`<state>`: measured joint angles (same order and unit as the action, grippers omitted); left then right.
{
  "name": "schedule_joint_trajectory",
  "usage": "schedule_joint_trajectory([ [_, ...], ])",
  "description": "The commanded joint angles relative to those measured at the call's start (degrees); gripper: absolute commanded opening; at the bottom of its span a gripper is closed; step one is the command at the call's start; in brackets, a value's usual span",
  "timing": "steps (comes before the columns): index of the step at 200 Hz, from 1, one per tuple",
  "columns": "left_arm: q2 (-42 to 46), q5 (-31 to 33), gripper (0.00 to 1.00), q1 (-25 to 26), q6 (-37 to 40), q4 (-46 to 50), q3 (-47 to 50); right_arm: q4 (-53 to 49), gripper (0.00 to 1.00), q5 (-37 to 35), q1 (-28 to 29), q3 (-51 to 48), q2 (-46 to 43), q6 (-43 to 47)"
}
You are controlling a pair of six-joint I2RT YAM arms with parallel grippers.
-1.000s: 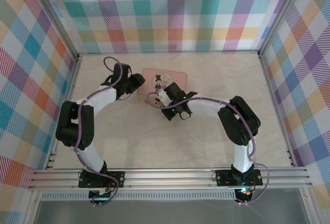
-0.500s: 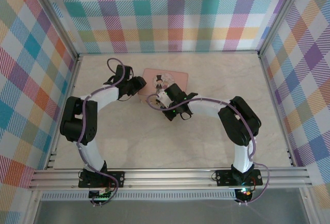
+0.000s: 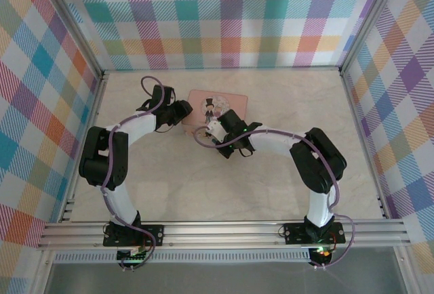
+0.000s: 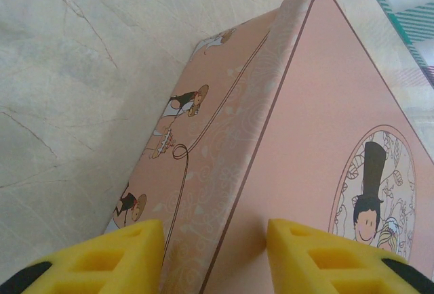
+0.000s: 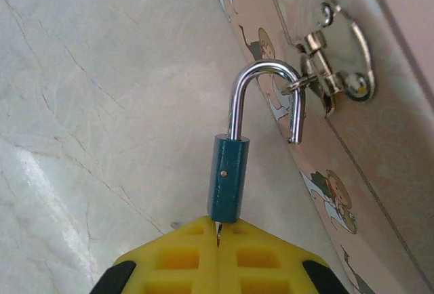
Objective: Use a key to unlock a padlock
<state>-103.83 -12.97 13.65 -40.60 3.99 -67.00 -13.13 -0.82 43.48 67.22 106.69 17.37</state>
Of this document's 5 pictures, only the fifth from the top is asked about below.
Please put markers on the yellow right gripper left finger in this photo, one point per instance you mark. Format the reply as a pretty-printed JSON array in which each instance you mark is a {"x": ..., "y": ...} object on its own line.
[{"x": 203, "y": 273}]

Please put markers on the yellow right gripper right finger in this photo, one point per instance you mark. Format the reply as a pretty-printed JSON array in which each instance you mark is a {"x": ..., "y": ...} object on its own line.
[{"x": 230, "y": 273}]

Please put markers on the teal padlock with steel shackle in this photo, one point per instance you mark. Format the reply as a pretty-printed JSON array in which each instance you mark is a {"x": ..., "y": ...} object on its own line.
[{"x": 227, "y": 179}]

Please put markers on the pink wedding print tin box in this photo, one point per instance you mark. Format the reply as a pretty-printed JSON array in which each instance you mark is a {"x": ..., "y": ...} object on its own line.
[{"x": 390, "y": 138}]

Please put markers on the silver tin box hasp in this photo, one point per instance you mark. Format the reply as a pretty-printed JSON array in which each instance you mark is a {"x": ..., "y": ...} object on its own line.
[{"x": 342, "y": 46}]

